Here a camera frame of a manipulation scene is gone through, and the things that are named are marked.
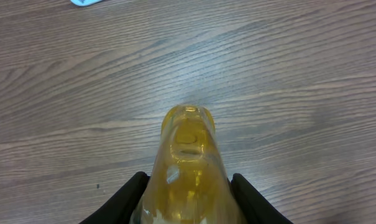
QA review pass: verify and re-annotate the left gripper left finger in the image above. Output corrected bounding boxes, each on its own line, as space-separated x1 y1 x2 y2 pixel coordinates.
80 171 150 224

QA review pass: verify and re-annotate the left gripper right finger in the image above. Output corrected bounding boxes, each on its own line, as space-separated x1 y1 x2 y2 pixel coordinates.
231 173 293 224

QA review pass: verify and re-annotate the yellow dish soap bottle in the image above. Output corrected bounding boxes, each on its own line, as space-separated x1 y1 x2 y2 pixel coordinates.
130 105 247 224

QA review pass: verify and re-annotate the white barcode scanner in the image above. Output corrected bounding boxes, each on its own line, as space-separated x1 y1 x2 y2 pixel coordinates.
70 0 103 7

